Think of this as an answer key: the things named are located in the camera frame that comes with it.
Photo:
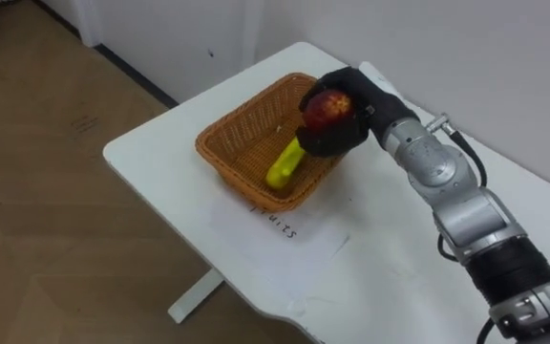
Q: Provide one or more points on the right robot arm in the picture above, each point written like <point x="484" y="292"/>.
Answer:
<point x="466" y="200"/>

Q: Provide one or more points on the yellow banana soft toy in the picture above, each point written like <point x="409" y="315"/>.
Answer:
<point x="284" y="165"/>

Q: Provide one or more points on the white desk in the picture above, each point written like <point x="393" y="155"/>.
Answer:
<point x="351" y="229"/>

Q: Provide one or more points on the red apple soft toy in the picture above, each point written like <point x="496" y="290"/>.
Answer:
<point x="327" y="110"/>

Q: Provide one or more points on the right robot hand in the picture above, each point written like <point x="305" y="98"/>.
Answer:
<point x="380" y="107"/>

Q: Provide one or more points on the orange wicker basket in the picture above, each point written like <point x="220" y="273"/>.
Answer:
<point x="251" y="143"/>

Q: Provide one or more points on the white paper sheet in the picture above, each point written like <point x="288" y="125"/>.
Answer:
<point x="280" y="253"/>

